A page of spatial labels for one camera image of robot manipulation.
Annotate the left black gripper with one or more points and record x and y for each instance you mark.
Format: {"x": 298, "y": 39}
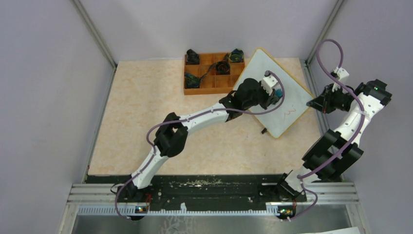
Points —
{"x": 268, "y": 99}

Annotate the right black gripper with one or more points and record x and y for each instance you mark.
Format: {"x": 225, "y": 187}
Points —
{"x": 323, "y": 101}

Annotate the blue whiteboard eraser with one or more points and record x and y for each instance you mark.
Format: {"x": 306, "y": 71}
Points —
{"x": 279, "y": 93}

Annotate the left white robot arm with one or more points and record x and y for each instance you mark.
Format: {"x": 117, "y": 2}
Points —
{"x": 171, "y": 135}

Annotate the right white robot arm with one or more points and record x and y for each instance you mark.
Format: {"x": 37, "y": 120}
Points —
{"x": 338, "y": 149}

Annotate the dark rolled cloth centre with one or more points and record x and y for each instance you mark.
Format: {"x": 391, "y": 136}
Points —
{"x": 222, "y": 68}

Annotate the dark rolled cloth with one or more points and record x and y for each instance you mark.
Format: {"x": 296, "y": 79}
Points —
{"x": 192, "y": 58}
{"x": 222, "y": 68}
{"x": 192, "y": 81}
{"x": 236, "y": 56}

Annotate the dark rolled cloth top right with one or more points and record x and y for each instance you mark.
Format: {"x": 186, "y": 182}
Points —
{"x": 236, "y": 56}

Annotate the orange compartment tray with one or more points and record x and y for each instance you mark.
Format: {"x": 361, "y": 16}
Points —
{"x": 212, "y": 83}

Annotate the dark rolled cloth top left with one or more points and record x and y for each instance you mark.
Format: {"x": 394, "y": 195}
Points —
{"x": 192, "y": 58}

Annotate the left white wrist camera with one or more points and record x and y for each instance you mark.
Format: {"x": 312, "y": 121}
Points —
{"x": 270, "y": 84}

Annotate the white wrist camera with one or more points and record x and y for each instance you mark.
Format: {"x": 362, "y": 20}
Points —
{"x": 341, "y": 75}
{"x": 270, "y": 84}

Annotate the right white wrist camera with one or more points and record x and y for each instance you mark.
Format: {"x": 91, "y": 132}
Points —
{"x": 341, "y": 75}

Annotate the right aluminium corner post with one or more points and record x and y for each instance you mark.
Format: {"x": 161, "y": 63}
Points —
{"x": 326, "y": 29}

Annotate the aluminium corner post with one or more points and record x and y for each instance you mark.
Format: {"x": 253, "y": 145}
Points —
{"x": 326, "y": 29}
{"x": 94, "y": 32}

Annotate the aluminium front rail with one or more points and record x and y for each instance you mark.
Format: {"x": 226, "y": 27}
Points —
{"x": 97, "y": 199}

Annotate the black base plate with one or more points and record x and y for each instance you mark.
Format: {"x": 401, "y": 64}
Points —
{"x": 211, "y": 192}

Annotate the left aluminium corner post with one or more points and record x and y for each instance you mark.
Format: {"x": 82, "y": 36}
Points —
{"x": 94, "y": 32}

